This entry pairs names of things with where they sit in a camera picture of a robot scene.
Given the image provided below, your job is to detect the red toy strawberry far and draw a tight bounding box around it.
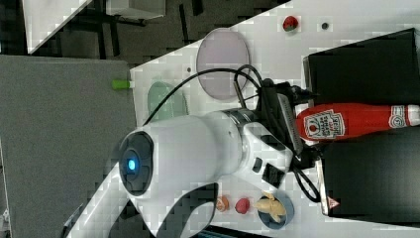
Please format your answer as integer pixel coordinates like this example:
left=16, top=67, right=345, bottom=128
left=282, top=16, right=299, bottom=32

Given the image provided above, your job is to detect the toy orange half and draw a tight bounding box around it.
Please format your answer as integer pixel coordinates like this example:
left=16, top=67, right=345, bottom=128
left=216, top=195, right=229, bottom=212

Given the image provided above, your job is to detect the red Heinz ketchup bottle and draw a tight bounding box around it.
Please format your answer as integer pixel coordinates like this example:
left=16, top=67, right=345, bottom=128
left=296, top=103, right=419, bottom=142

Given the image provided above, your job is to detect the grey floor mat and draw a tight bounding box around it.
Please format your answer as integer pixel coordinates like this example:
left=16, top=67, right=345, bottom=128
left=0, top=56, right=136, bottom=238

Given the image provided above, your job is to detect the green oval colander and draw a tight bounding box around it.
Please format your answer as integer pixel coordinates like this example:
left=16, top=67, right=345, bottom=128
left=148, top=81, right=188, bottom=122

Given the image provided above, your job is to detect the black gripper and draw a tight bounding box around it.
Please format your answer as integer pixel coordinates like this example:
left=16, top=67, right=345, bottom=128
left=257, top=78, right=319, bottom=170

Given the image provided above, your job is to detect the round lilac plate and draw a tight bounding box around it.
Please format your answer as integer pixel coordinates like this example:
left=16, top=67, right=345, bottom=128
left=196, top=28, right=250, bottom=100

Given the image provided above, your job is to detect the green marker stub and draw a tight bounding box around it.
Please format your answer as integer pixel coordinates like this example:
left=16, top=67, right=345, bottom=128
left=111, top=79, right=135, bottom=90

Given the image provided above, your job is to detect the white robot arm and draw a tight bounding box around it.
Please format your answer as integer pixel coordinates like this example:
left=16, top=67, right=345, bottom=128
left=117, top=79, right=313, bottom=238

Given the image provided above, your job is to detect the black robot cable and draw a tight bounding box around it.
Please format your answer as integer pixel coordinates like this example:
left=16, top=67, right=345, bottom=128
left=142, top=63, right=322, bottom=203

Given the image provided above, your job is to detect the yellow toy banana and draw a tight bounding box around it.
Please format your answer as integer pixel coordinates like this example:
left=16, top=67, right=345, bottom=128
left=254, top=191, right=286, bottom=223

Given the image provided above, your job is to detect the blue bowl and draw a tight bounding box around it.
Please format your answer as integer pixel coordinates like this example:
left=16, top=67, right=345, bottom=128
left=254, top=191, right=294, bottom=230

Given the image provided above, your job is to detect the red toy strawberry near bowl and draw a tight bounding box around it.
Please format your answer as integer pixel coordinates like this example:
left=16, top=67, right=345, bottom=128
left=235, top=197, right=250, bottom=214

